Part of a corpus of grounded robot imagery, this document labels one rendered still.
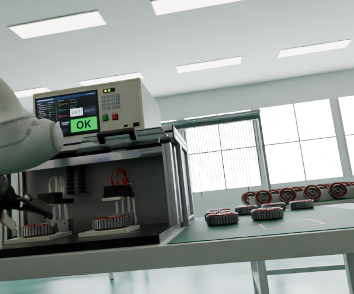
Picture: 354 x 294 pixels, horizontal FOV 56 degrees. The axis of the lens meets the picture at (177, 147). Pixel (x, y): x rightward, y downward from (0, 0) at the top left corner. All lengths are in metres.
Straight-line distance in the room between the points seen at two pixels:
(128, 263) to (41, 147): 0.33
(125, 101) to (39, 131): 0.52
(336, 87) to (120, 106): 7.19
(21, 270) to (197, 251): 0.43
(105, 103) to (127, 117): 0.11
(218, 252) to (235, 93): 7.10
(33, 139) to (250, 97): 7.14
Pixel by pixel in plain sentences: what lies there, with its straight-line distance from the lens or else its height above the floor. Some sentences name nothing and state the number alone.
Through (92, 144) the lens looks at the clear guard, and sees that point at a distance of 0.99.
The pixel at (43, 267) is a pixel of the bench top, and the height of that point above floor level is 0.72.
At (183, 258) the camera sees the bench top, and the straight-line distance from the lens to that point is 0.79.
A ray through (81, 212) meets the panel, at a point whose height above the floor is 0.84.
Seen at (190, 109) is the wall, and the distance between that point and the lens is 7.73.
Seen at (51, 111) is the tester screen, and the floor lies 1.24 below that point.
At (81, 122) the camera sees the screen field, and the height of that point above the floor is 1.18.
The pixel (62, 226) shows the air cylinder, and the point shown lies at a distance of 1.30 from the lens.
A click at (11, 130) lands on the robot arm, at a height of 1.04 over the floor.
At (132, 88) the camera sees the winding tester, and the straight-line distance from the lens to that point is 1.28.
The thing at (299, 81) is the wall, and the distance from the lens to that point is 8.04.
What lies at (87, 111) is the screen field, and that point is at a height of 1.22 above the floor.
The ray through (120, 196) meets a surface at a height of 0.88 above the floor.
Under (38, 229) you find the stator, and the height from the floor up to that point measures 0.80.
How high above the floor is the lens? 0.85
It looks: 9 degrees up
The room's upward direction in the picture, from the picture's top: 6 degrees counter-clockwise
